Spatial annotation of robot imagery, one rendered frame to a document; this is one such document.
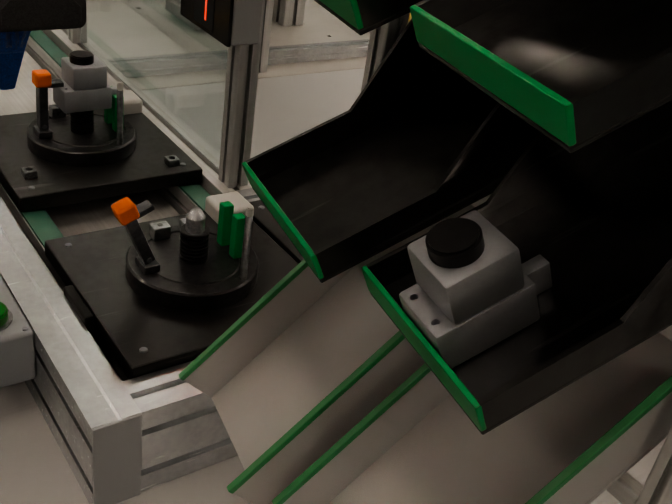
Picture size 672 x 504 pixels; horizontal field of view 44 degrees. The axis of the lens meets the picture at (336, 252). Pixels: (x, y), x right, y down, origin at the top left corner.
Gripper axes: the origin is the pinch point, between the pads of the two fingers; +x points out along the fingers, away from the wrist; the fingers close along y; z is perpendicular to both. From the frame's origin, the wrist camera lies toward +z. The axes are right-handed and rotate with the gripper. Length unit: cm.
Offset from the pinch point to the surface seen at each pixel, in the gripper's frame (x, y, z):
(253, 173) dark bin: 4.4, -16.9, 12.1
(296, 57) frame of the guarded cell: 38, 87, 86
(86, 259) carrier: 28.4, 11.6, 10.2
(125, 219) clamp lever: 19.5, 4.0, 11.4
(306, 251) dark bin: 4.6, -27.1, 10.1
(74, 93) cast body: 20.2, 36.8, 18.2
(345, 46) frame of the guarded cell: 36, 87, 99
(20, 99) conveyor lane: 34, 68, 20
